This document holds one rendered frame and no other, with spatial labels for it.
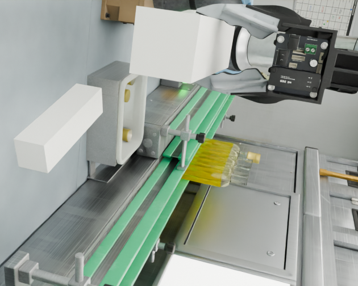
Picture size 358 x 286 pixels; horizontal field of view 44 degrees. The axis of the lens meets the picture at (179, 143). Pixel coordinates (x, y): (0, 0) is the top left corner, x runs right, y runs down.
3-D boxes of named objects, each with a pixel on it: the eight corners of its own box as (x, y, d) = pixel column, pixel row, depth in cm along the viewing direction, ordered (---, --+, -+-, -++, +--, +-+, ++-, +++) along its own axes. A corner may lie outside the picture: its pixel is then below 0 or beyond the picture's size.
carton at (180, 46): (136, 5, 40) (200, 14, 39) (194, 17, 62) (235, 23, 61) (129, 72, 41) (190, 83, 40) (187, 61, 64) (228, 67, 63)
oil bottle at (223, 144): (177, 152, 153) (237, 165, 149) (178, 138, 151) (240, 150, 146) (180, 147, 158) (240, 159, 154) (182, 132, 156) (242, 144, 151)
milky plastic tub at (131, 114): (87, 161, 110) (119, 168, 109) (88, 75, 101) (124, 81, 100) (114, 136, 126) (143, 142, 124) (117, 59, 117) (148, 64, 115)
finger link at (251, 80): (176, 76, 47) (263, 66, 44) (189, 72, 53) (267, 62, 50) (180, 105, 48) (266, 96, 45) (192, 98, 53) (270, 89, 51)
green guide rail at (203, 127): (162, 156, 131) (188, 162, 129) (162, 153, 131) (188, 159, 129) (242, 49, 287) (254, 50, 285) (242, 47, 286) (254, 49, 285)
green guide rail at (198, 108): (164, 133, 128) (191, 139, 126) (164, 130, 127) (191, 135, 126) (244, 37, 284) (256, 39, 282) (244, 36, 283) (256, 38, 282)
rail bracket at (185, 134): (157, 165, 127) (199, 175, 125) (162, 112, 120) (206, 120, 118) (160, 162, 130) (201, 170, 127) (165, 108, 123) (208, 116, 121)
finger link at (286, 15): (252, -9, 47) (327, 26, 46) (253, -8, 49) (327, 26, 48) (233, 32, 49) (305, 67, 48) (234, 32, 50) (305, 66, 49)
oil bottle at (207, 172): (162, 175, 138) (229, 190, 133) (163, 159, 135) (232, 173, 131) (167, 167, 143) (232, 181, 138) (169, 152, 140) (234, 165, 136)
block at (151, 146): (134, 155, 128) (157, 160, 127) (136, 125, 124) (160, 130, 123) (138, 150, 131) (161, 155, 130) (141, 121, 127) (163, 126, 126)
